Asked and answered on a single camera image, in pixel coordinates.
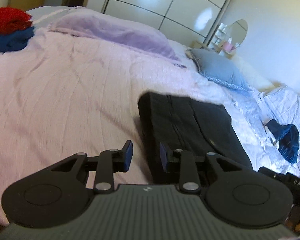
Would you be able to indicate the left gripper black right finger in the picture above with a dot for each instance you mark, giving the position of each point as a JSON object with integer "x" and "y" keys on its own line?
{"x": 230, "y": 191}

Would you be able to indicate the white mirrored wardrobe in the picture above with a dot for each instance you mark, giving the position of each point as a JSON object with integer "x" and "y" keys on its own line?
{"x": 184, "y": 21}

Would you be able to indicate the red folded garment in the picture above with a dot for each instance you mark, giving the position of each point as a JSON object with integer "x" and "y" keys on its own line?
{"x": 12, "y": 20}

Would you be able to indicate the blue grey pillow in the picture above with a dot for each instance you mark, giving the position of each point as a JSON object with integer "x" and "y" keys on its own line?
{"x": 218, "y": 69}

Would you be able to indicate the pink vanity table items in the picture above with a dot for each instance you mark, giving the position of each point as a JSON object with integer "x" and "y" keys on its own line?
{"x": 220, "y": 42}

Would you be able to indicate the blue folded garment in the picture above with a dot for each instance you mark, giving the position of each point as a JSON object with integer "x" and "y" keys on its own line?
{"x": 16, "y": 41}

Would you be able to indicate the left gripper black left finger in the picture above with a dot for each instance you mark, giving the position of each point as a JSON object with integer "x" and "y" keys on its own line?
{"x": 63, "y": 191}

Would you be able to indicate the lavender blanket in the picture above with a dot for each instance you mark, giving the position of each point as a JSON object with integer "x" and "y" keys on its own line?
{"x": 82, "y": 22}

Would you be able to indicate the oval vanity mirror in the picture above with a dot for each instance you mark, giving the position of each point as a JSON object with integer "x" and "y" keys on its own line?
{"x": 237, "y": 32}

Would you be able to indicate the pink bed quilt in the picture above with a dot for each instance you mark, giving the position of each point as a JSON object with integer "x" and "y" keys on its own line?
{"x": 64, "y": 94}

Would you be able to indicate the dark blue striped garment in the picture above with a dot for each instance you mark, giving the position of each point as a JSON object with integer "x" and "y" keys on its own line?
{"x": 288, "y": 139}

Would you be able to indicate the black garment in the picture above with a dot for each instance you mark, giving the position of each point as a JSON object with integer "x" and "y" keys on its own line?
{"x": 184, "y": 123}

